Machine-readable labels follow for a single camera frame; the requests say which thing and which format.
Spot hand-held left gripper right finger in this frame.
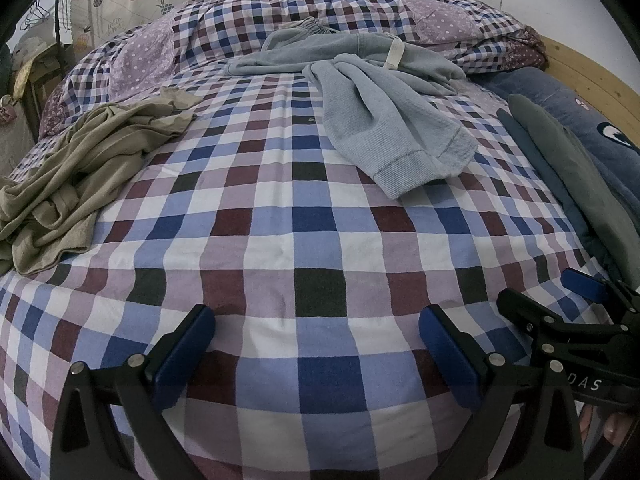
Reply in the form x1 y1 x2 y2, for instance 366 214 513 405
419 304 584 480

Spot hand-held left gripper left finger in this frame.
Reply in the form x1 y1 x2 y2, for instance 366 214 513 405
50 304 217 480

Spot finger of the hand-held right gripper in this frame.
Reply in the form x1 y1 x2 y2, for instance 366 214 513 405
496 287 640 367
560 267 640 332

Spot grey-green garment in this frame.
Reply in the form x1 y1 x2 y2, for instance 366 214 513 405
507 94 640 293

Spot khaki shirt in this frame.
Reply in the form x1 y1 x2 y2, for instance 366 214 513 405
0 87 201 277

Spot clothes hanger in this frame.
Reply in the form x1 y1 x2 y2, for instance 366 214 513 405
21 1 57 32

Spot black clothes rack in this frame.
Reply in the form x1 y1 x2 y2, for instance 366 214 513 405
52 0 76 48

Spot person's right hand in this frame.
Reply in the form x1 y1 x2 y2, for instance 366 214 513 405
579 404 632 461

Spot dark blue folded garment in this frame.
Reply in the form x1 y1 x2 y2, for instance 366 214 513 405
496 109 601 243

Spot blue plush pillow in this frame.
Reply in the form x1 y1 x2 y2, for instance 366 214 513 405
480 66 640 206

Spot light blue sweatpants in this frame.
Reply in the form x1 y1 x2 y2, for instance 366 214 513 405
222 16 478 201

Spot brown bag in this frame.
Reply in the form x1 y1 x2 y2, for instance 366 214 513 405
22 55 63 131

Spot checkered quilt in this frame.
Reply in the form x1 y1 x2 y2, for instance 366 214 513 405
39 0 549 137

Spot wooden bed frame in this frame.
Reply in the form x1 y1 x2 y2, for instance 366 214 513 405
537 34 640 128

